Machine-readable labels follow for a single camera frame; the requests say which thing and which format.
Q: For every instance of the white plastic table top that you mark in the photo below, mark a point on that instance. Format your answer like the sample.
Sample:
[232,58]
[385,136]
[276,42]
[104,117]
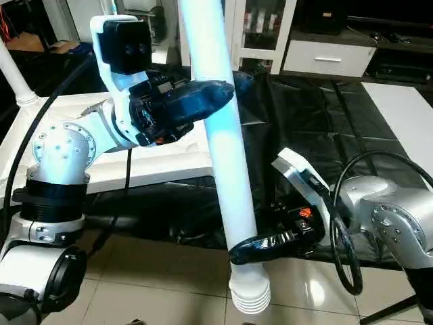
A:
[169,152]

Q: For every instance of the white plastic table leg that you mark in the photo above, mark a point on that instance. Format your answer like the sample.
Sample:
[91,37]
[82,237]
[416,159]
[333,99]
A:
[13,74]
[226,156]

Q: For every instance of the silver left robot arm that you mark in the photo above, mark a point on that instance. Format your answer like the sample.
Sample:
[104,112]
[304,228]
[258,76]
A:
[54,196]

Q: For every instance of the black work mat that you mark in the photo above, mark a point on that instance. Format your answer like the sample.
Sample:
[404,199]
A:
[291,142]

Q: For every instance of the white glass-door cabinet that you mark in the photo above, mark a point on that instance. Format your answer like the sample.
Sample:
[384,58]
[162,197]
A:
[257,30]

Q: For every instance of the black stand leg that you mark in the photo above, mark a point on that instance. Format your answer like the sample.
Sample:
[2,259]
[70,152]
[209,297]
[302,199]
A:
[392,311]

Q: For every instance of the white low drawer unit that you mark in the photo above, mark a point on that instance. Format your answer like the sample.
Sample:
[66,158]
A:
[328,57]

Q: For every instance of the white sheet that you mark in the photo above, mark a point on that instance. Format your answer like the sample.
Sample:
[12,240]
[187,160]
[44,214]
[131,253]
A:
[402,115]

